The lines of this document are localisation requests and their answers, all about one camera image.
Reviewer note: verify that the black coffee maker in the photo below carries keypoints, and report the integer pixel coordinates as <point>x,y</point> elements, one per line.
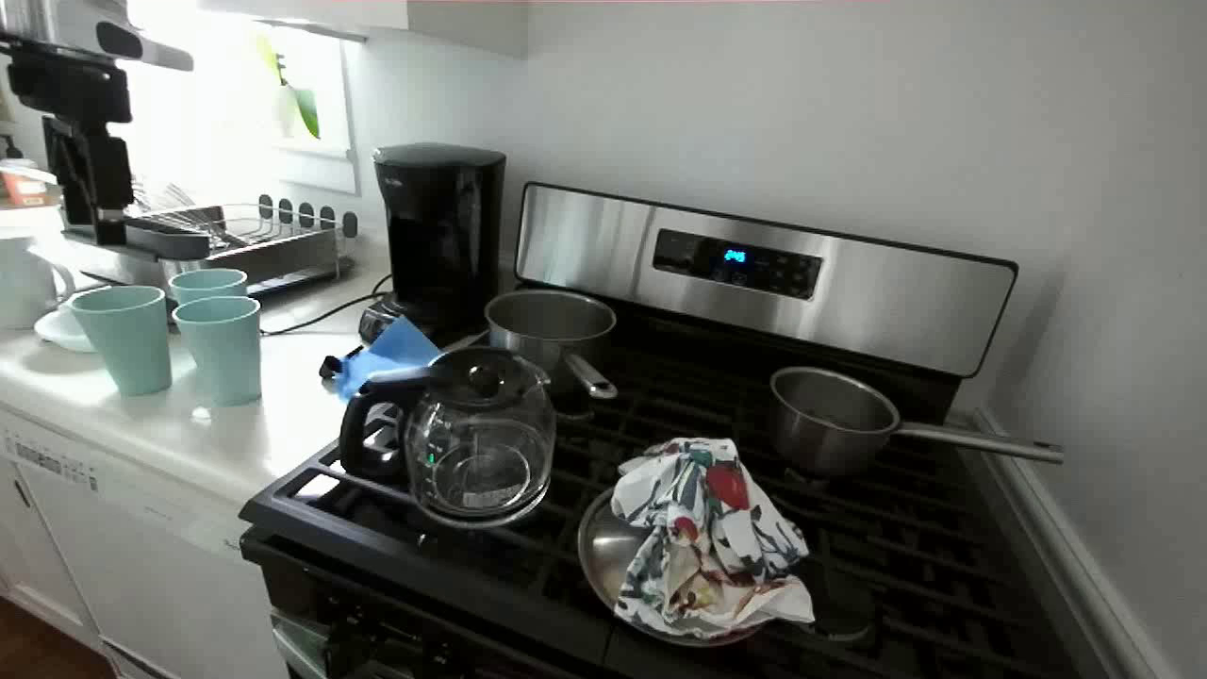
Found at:
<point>440,239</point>

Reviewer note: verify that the blue striped cleaning cloth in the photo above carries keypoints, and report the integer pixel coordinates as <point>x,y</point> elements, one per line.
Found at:
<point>388,350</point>

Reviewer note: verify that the white upper kitchen cabinet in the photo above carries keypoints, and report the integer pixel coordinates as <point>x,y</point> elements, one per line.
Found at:
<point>426,19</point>

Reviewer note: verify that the patterned kitchen towel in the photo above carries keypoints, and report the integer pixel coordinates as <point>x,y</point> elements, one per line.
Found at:
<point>711,540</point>

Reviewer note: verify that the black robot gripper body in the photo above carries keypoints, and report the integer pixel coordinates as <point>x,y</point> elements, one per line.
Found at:
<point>88,156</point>

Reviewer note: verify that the white window frame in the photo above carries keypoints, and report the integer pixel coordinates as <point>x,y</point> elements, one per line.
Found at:
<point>314,174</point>

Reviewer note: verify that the steel frying pan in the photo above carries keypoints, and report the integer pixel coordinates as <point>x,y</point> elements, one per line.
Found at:
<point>602,540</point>

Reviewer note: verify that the white ceramic mug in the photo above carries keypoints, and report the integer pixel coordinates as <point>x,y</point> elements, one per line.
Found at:
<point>21,284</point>

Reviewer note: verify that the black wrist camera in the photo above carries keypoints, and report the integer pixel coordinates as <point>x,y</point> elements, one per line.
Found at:
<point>67,80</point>

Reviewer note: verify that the black and steel gas stove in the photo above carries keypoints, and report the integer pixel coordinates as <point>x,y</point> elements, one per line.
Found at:
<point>880,550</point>

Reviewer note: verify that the small steel saucepan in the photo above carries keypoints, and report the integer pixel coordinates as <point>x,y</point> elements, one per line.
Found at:
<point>549,320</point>

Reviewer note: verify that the light blue plastic cup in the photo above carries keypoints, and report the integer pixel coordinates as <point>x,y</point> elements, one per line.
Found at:
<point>127,339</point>
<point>207,279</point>
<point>220,350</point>

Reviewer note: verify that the small reddish object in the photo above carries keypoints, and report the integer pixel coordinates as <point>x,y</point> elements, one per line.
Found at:
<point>25,185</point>

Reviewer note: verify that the potted green orchid plant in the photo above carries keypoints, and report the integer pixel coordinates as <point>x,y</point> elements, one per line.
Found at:
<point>304,105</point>

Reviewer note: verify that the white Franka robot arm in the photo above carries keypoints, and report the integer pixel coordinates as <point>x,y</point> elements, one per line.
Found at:
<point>62,17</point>

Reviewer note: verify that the metal dish drying rack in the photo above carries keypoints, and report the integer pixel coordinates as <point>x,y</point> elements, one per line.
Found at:
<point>251,246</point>

